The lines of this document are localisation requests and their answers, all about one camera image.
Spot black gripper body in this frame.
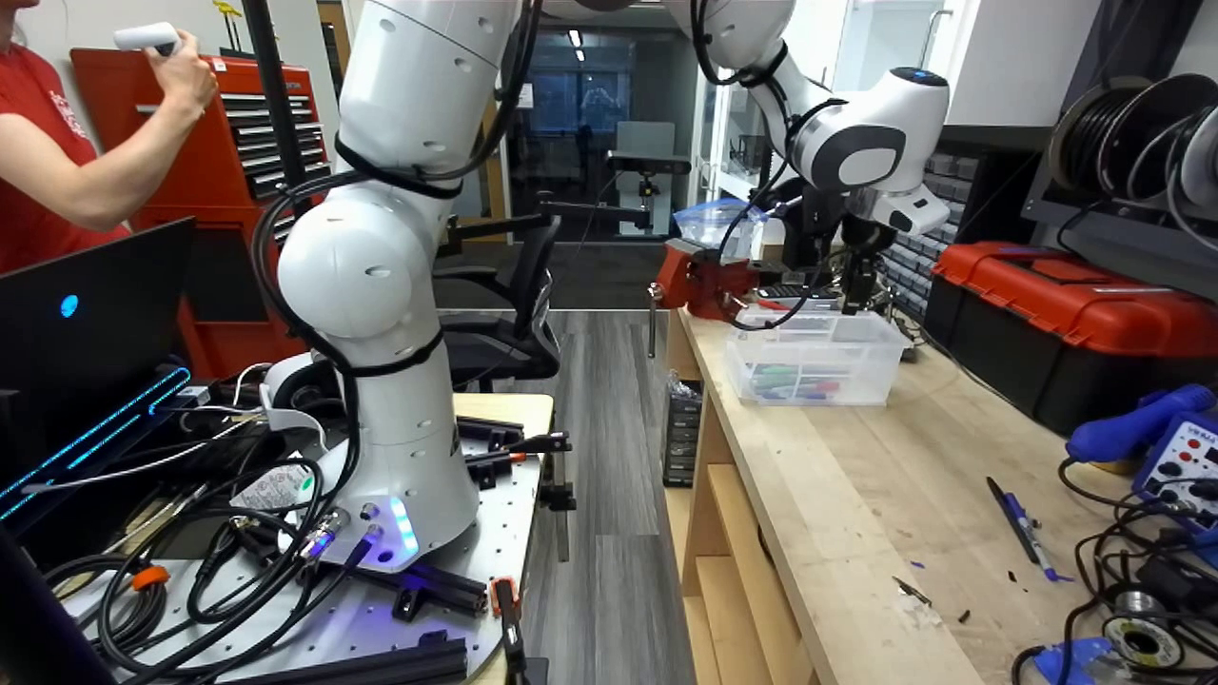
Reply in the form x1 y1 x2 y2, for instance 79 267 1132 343
829 207 897 279

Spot white handheld controller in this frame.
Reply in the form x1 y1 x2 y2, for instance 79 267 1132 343
106 19 184 59

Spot person forearm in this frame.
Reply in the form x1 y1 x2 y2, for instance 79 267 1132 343
0 88 200 235

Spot metal robot base table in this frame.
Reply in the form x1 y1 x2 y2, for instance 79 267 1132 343
55 390 565 685

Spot clear plastic container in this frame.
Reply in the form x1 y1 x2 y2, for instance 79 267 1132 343
718 306 914 411

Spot blue pen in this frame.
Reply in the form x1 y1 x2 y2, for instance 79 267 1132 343
984 474 1074 589

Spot person hand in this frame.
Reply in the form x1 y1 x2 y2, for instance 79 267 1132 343
144 27 225 122

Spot large black parts drawer cabinet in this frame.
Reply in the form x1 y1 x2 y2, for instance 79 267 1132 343
880 149 970 324

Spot red bench vise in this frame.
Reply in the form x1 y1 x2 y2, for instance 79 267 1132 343
650 239 760 324

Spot clear plastic bag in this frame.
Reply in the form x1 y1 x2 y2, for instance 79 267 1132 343
669 196 772 267

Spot red and black toolbox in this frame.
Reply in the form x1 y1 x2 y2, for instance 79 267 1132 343
920 235 1218 437

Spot black office chair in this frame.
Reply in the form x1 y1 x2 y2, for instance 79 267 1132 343
434 210 573 390

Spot blue soldering station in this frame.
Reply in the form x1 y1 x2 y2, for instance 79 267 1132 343
1132 416 1218 521

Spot round metal solder reel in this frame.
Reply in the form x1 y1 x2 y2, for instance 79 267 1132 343
1099 588 1188 674

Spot black orange bar clamp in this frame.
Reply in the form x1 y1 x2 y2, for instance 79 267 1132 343
486 576 532 685

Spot red tool chest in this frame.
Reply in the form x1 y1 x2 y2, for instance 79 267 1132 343
68 47 334 386

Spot black laptop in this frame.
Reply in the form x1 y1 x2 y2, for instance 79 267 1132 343
0 215 201 400

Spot black box with blue trim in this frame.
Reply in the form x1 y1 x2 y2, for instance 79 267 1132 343
0 362 200 526

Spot person torso red shirt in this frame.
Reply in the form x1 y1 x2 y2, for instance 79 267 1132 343
0 37 132 279

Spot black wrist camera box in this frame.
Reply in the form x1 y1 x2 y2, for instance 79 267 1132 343
778 186 845 273

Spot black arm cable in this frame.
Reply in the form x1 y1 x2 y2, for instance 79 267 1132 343
680 0 852 335

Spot black wire spools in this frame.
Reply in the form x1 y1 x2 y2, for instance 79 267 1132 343
1047 68 1218 222

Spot black cable tangle on bench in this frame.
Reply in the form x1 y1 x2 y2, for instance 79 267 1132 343
1009 452 1218 685

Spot black camera stand pole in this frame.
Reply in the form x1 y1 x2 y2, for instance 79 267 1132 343
240 0 312 200

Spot cable bundle on robot table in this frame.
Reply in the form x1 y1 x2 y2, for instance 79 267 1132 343
33 378 392 680

